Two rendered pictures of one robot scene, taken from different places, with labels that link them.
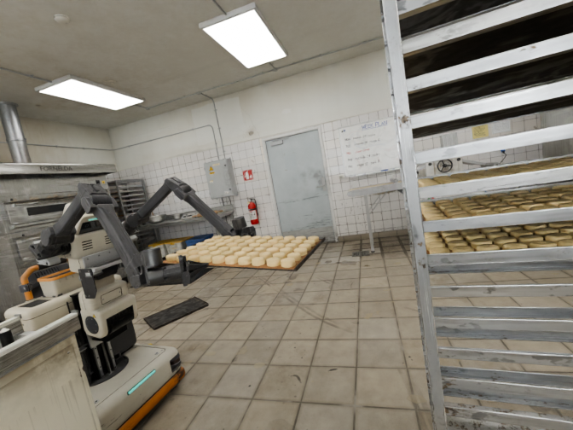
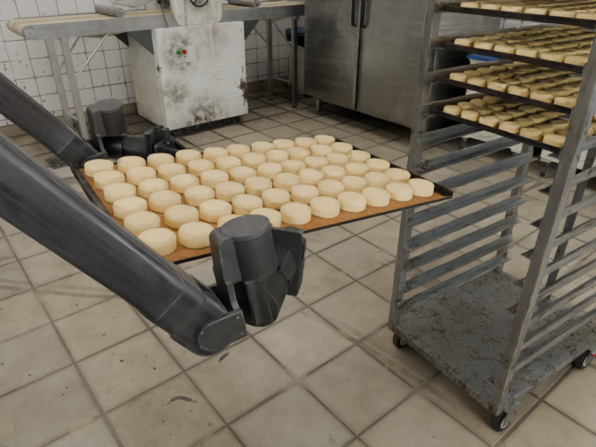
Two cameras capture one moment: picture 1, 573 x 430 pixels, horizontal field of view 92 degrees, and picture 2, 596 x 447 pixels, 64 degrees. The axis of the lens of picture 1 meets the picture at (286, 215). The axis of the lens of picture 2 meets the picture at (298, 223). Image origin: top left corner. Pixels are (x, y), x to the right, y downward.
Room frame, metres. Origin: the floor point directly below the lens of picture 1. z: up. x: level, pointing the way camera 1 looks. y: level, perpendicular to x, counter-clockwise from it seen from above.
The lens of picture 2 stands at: (0.65, 0.85, 1.35)
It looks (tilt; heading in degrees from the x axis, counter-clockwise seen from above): 29 degrees down; 304
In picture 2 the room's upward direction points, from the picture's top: straight up
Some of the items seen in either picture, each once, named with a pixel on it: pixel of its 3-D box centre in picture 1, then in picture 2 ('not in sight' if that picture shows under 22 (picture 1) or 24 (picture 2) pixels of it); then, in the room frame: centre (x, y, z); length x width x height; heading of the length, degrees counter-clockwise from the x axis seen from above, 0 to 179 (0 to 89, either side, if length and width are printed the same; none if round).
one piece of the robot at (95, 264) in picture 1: (109, 270); not in sight; (1.50, 1.02, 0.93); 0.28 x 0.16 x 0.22; 157
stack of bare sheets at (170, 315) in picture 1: (176, 311); not in sight; (3.00, 1.41, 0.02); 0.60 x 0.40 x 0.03; 130
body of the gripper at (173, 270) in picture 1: (175, 271); (273, 269); (0.97, 0.43, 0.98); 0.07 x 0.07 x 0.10; 22
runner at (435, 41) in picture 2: (499, 169); (508, 34); (0.98, -0.77, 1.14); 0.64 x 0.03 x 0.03; 67
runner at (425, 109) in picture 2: not in sight; (496, 94); (0.98, -0.77, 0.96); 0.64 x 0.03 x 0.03; 67
